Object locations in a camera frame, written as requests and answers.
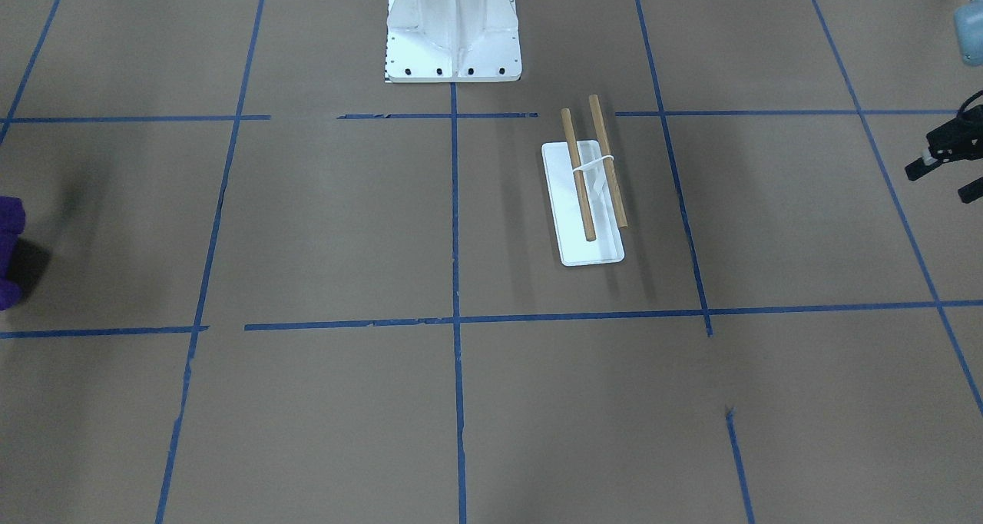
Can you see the purple towel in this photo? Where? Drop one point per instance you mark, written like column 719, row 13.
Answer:
column 13, row 222

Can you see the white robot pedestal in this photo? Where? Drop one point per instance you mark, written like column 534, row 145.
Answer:
column 452, row 41

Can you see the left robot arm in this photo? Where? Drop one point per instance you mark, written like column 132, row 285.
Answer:
column 968, row 26

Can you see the wooden rack bar upper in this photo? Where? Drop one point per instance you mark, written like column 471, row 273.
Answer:
column 578, row 175

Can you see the white rack base tray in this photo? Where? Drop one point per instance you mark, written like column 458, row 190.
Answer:
column 573, row 249

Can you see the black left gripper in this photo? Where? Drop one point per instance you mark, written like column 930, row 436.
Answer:
column 954, row 141

